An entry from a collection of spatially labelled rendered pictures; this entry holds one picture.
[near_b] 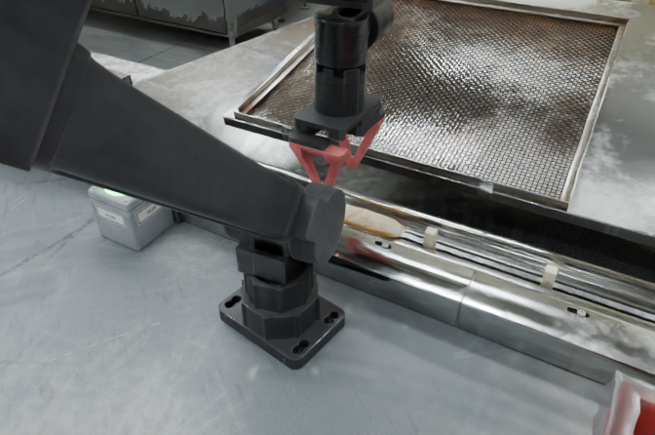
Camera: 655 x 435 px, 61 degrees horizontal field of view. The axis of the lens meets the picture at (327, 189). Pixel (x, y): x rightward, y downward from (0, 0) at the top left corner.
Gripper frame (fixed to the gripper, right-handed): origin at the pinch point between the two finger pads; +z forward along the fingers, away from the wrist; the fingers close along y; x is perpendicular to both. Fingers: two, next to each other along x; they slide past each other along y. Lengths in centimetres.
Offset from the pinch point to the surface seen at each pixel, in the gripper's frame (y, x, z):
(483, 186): -10.3, 15.7, 2.4
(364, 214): -1.4, 3.2, 5.7
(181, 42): -218, -236, 84
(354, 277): 7.7, 6.5, 7.9
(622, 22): -59, 25, -8
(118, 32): -212, -288, 84
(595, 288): -3.0, 31.0, 6.8
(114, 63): -30, -73, 9
